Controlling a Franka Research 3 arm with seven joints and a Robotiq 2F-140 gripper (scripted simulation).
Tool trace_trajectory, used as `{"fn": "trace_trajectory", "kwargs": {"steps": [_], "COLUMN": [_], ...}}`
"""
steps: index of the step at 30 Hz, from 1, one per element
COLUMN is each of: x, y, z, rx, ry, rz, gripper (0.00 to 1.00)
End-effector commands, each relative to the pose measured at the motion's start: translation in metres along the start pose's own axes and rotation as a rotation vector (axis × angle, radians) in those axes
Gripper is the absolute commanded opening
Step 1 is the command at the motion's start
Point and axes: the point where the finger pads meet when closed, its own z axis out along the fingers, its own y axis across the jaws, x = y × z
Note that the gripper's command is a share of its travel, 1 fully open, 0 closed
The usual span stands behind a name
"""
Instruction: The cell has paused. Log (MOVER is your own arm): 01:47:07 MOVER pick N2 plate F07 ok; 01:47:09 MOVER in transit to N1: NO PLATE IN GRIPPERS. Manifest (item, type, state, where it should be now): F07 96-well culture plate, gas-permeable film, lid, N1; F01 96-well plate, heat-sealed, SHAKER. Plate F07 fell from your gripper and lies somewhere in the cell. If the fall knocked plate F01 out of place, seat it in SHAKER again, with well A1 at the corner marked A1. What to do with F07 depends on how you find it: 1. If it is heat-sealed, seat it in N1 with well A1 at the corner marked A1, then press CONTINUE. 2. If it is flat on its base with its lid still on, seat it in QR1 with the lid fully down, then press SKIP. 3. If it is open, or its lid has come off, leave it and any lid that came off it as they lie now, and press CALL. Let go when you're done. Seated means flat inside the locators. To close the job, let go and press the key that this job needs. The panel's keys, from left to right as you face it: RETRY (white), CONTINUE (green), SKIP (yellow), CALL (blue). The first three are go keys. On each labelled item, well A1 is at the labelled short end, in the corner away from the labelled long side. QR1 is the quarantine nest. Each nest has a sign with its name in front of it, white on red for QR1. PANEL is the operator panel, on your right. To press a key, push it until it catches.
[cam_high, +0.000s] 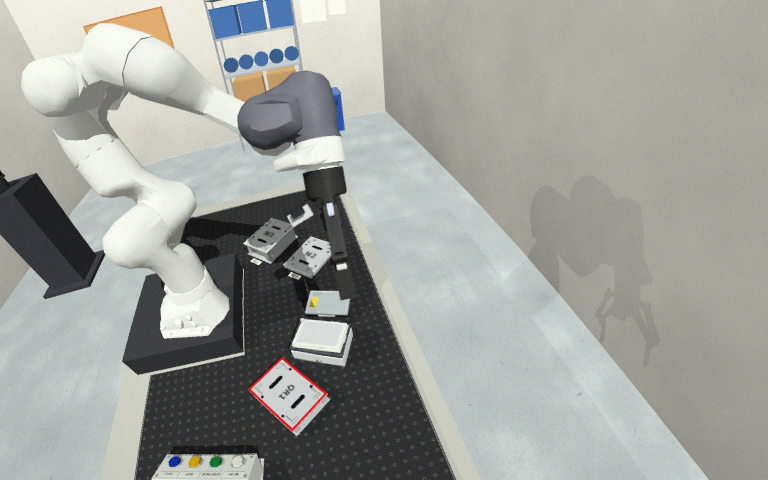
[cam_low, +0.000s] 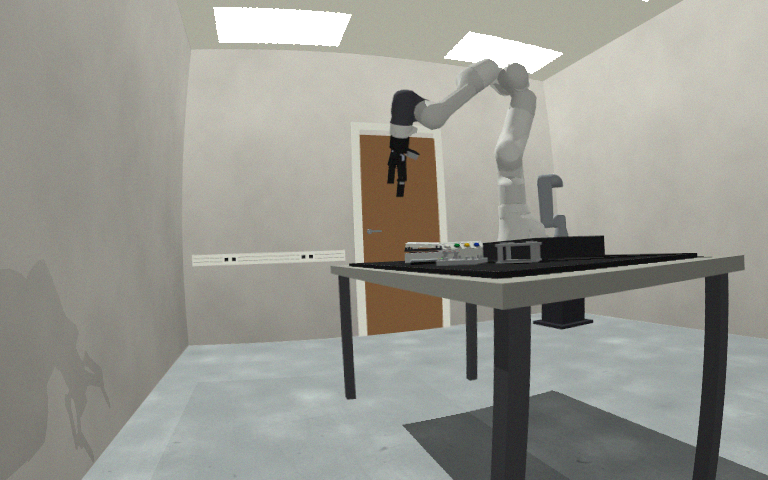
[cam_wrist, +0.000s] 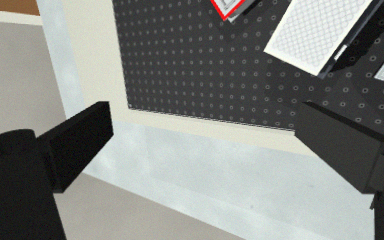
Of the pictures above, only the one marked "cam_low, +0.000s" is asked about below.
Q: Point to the white operator button panel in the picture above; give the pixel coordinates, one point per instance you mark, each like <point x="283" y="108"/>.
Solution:
<point x="474" y="248"/>

